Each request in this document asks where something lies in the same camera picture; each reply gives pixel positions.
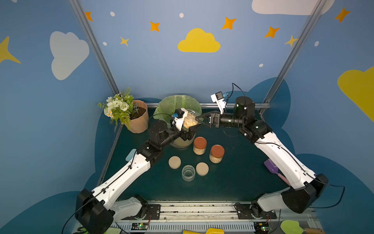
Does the yellow scoop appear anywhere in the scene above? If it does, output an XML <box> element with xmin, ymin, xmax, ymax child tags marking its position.
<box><xmin>182</xmin><ymin>228</ymin><xmax>225</xmax><ymax>234</ymax></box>

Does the right brown-lid oatmeal jar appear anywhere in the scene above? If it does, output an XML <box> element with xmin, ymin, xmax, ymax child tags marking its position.
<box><xmin>209</xmin><ymin>144</ymin><xmax>225</xmax><ymax>164</ymax></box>

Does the rear brown-lid oatmeal jar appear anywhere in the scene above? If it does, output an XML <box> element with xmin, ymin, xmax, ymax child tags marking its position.
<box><xmin>193</xmin><ymin>136</ymin><xmax>207</xmax><ymax>156</ymax></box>

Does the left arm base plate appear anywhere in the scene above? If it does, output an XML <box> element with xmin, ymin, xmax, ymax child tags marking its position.
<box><xmin>127</xmin><ymin>204</ymin><xmax>161</xmax><ymax>220</ymax></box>

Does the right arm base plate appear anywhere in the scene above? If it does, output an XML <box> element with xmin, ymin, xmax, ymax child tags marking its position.
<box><xmin>234</xmin><ymin>203</ymin><xmax>277</xmax><ymax>219</ymax></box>

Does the controller board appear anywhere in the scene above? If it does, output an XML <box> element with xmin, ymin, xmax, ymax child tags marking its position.
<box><xmin>254</xmin><ymin>222</ymin><xmax>270</xmax><ymax>234</ymax></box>
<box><xmin>131</xmin><ymin>223</ymin><xmax>149</xmax><ymax>231</ymax></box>

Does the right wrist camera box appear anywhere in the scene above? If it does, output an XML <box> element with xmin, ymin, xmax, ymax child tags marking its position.
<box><xmin>211</xmin><ymin>92</ymin><xmax>228</xmax><ymax>114</ymax></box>

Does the mesh waste bin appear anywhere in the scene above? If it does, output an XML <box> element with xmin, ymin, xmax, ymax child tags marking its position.
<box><xmin>161</xmin><ymin>94</ymin><xmax>202</xmax><ymax>150</ymax></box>

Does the purple pink-handled scoop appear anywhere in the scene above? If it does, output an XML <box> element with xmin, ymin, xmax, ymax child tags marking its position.
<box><xmin>264</xmin><ymin>159</ymin><xmax>290</xmax><ymax>186</ymax></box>

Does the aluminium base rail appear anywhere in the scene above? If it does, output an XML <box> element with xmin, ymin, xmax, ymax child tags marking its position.
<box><xmin>71</xmin><ymin>200</ymin><xmax>323</xmax><ymax>234</ymax></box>

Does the light blue spatula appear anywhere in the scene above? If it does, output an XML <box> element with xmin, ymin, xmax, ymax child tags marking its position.
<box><xmin>125</xmin><ymin>149</ymin><xmax>136</xmax><ymax>162</ymax></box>

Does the right controller board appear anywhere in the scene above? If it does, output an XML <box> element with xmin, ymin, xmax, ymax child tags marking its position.
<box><xmin>254</xmin><ymin>222</ymin><xmax>270</xmax><ymax>234</ymax></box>

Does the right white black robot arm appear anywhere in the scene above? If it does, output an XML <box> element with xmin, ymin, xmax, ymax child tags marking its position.
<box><xmin>201</xmin><ymin>92</ymin><xmax>328</xmax><ymax>217</ymax></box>

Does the green spatula wooden handle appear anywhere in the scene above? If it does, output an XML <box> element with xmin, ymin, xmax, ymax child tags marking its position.
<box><xmin>280</xmin><ymin>220</ymin><xmax>326</xmax><ymax>234</ymax></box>

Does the brown-lid oatmeal jar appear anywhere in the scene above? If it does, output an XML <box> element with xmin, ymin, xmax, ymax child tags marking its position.
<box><xmin>193</xmin><ymin>136</ymin><xmax>207</xmax><ymax>156</ymax></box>
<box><xmin>209</xmin><ymin>144</ymin><xmax>225</xmax><ymax>164</ymax></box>

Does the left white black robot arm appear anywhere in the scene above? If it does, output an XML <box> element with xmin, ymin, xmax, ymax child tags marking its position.
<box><xmin>75</xmin><ymin>121</ymin><xmax>200</xmax><ymax>234</ymax></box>

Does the beige-lid oatmeal jar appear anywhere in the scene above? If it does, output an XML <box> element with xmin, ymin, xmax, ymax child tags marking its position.
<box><xmin>182</xmin><ymin>165</ymin><xmax>196</xmax><ymax>182</ymax></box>
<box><xmin>183</xmin><ymin>109</ymin><xmax>201</xmax><ymax>129</ymax></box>

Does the beige jar lid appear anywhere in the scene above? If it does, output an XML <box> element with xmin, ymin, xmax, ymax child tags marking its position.
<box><xmin>196</xmin><ymin>162</ymin><xmax>209</xmax><ymax>176</ymax></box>
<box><xmin>168</xmin><ymin>156</ymin><xmax>181</xmax><ymax>169</ymax></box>

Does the artificial white flower plant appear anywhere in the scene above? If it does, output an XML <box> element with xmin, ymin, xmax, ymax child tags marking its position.
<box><xmin>97</xmin><ymin>87</ymin><xmax>139</xmax><ymax>130</ymax></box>

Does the left controller board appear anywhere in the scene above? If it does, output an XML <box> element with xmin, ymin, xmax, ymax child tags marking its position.
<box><xmin>131</xmin><ymin>223</ymin><xmax>149</xmax><ymax>231</ymax></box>

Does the green plastic bin liner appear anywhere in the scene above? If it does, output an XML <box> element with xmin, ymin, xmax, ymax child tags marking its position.
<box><xmin>153</xmin><ymin>95</ymin><xmax>202</xmax><ymax>128</ymax></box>

